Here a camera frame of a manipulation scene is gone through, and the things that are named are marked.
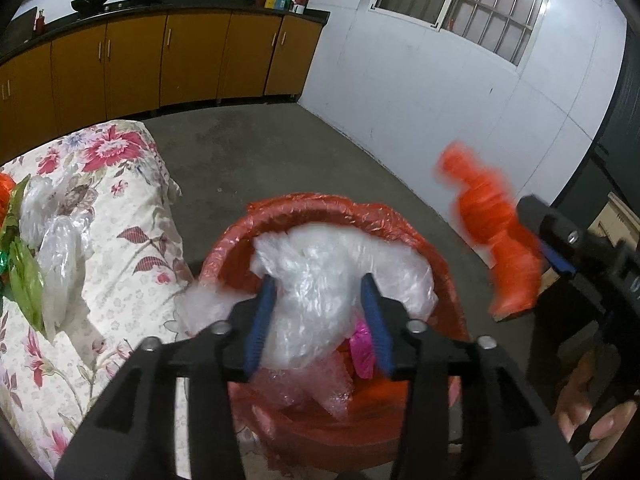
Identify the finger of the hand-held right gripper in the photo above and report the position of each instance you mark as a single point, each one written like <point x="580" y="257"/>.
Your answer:
<point x="547" y="225"/>

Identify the large clear plastic bag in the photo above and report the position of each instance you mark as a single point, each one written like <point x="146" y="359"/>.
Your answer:
<point x="320" y="270"/>

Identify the purple plastic bag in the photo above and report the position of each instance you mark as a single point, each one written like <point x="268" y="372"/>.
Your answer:
<point x="361" y="352"/>

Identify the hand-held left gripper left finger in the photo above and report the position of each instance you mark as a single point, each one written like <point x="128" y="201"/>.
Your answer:
<point x="257" y="330"/>

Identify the floral tablecloth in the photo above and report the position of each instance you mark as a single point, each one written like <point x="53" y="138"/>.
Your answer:
<point x="125" y="260"/>

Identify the black kitchen countertop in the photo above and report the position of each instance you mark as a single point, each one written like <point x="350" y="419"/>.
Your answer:
<point x="315" y="16"/>

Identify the wooden base cabinets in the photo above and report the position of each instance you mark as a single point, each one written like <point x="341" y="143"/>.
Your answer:
<point x="190" y="60"/>

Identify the red plastic wastebasket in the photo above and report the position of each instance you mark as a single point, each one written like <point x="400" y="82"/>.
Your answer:
<point x="330" y="447"/>

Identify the green plastic wrapper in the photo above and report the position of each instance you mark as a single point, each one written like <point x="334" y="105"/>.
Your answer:
<point x="27" y="280"/>

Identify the dark cutting board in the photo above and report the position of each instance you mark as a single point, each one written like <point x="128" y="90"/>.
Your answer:
<point x="26" y="25"/>

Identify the large orange plastic bag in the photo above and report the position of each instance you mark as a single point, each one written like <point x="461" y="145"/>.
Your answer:
<point x="485" y="210"/>

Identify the person's right hand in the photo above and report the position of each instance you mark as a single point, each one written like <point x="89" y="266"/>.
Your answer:
<point x="575" y="395"/>

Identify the white cup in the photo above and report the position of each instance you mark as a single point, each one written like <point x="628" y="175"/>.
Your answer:
<point x="298" y="9"/>

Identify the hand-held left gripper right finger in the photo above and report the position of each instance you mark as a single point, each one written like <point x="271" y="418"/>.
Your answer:
<point x="382" y="330"/>

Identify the small orange plastic bag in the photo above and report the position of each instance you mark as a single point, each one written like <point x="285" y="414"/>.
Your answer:
<point x="4" y="195"/>

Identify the barred window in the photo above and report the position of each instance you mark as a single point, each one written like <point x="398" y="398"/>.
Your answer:
<point x="465" y="0"/>

